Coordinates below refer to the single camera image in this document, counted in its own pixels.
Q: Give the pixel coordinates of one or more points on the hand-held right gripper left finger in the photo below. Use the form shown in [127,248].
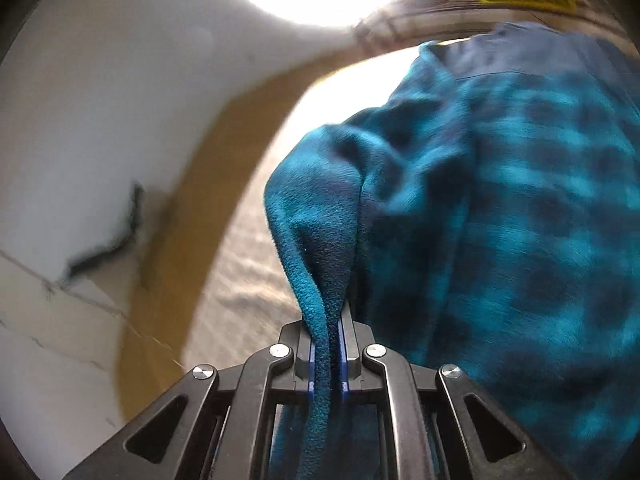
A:
[312,367]

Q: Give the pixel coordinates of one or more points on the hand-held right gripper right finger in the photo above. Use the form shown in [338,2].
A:
[344,360]

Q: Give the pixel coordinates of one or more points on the teal tie-dye garment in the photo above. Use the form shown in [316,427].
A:
[500,210]

